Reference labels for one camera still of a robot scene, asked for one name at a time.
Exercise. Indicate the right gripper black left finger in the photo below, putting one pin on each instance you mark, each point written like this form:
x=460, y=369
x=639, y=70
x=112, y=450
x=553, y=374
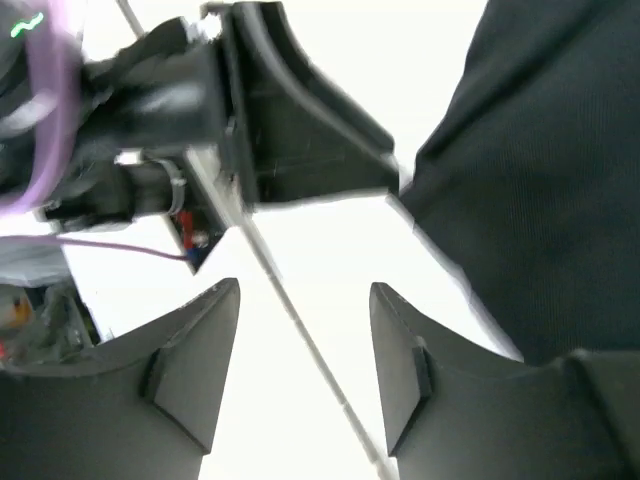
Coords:
x=141, y=406

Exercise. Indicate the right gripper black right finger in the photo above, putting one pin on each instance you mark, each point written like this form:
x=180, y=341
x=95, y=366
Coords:
x=454, y=410

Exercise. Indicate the black pleated skirt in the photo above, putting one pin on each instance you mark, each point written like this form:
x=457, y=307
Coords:
x=530, y=183

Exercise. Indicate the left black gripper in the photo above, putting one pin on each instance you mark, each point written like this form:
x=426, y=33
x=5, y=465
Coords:
x=292, y=133

